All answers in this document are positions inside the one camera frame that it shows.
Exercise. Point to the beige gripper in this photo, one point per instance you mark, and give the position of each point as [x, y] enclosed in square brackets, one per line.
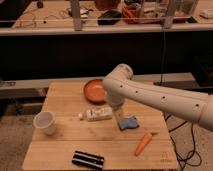
[119, 116]

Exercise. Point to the white plastic bottle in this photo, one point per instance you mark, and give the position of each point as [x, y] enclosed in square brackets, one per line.
[96, 114]

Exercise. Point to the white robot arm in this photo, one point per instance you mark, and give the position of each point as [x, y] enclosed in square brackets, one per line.
[191, 106]

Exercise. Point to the orange ceramic bowl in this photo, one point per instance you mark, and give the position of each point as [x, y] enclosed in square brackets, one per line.
[94, 92]

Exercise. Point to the blue sponge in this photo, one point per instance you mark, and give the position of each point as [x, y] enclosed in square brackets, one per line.
[128, 123]

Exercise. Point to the orange toy carrot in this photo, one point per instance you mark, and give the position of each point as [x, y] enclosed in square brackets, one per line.
[146, 139]

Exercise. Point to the black white striped block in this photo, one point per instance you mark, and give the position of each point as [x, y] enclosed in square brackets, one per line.
[88, 160]

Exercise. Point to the white plastic cup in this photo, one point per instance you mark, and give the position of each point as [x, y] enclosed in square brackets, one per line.
[46, 122]

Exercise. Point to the black object on bench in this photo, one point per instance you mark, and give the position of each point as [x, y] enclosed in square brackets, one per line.
[110, 17]

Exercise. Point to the red tool on bench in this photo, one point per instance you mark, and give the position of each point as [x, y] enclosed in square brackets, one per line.
[132, 15]

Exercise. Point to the wooden workbench shelf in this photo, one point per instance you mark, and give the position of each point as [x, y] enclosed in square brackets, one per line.
[59, 17]

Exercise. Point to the metal frame post left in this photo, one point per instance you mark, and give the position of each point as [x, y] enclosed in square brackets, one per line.
[75, 9]

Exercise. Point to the metal frame post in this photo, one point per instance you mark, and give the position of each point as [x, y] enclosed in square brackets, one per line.
[170, 12]
[75, 9]

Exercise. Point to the metal frame post right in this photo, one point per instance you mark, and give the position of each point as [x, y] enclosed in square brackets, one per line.
[170, 12]

